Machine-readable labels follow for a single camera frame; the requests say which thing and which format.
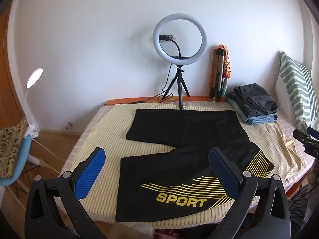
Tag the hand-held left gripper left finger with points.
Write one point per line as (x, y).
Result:
(92, 171)

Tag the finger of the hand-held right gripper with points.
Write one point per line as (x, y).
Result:
(302, 137)

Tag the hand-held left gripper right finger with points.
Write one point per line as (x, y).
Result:
(224, 176)

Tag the black pants with yellow print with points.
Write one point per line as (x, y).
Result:
(179, 159)

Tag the dark grey folded pants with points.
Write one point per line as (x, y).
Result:
(254, 97)

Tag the plaid bed sheet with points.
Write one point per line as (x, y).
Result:
(286, 129)

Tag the yellow striped blanket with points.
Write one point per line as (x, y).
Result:
(104, 129)

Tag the pile of folded dark clothes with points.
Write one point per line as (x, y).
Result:
(259, 120)

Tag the metal door stop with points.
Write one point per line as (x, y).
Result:
(68, 124)

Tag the green striped pillow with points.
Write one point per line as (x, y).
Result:
(294, 84)

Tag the dark cloth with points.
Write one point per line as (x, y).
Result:
(304, 209)

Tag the red patterned cloth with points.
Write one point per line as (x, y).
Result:
(184, 234)

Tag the blue chair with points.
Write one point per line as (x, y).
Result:
(20, 159)

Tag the white cloth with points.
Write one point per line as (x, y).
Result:
(142, 230)

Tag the leopard print cloth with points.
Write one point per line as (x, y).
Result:
(10, 149)

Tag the pale teal cloth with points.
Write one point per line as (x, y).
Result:
(225, 87)

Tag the folded silver stand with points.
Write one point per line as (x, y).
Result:
(218, 74)

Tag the black tripod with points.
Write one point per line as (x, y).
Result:
(179, 84)

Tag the white clip lamp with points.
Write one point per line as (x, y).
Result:
(35, 76)

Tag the wooden door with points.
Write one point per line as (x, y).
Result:
(10, 79)

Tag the black gooseneck phone holder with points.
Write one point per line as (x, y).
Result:
(177, 46)

